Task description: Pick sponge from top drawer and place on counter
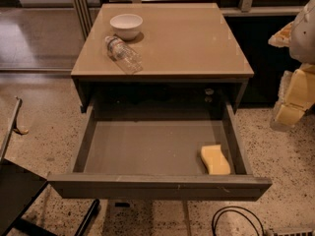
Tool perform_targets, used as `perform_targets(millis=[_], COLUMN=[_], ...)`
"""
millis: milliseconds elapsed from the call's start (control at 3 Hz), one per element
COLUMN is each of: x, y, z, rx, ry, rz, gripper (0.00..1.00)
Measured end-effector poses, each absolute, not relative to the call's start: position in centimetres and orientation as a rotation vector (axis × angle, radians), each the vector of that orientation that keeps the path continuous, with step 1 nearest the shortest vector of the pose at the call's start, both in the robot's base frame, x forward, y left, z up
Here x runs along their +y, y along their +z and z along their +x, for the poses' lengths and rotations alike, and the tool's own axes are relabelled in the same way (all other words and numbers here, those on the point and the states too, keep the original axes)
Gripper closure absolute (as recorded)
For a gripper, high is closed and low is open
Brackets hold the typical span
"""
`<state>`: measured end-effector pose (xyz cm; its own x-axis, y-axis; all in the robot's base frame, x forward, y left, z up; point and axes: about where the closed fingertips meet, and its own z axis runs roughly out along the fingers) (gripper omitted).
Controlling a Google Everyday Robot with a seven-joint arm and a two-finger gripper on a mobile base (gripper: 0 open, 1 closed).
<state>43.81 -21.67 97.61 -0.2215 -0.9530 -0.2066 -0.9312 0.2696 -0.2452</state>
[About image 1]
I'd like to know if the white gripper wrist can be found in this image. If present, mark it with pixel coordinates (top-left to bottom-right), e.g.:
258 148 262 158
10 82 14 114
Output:
268 22 315 126

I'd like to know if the yellow sponge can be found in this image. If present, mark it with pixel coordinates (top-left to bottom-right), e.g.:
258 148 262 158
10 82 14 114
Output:
201 145 230 175

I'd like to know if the black chair frame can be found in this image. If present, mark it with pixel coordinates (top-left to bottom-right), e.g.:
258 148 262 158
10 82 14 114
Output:
0 96 100 236

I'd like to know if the black cable loop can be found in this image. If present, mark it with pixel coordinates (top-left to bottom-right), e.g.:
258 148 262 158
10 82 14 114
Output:
211 206 266 236

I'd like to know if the clear plastic water bottle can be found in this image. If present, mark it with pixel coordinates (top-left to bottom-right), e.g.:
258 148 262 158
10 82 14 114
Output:
104 36 143 75

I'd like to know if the open grey top drawer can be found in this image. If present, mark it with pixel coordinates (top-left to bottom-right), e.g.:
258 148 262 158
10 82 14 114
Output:
48 101 272 201

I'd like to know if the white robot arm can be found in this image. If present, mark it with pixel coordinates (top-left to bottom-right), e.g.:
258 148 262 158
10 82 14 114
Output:
268 0 315 131

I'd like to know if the white ceramic bowl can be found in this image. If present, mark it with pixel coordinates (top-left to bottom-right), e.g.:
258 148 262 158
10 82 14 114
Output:
110 14 143 40

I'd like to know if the grey cabinet with beige top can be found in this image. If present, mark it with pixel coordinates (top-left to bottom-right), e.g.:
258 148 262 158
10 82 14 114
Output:
71 3 254 109

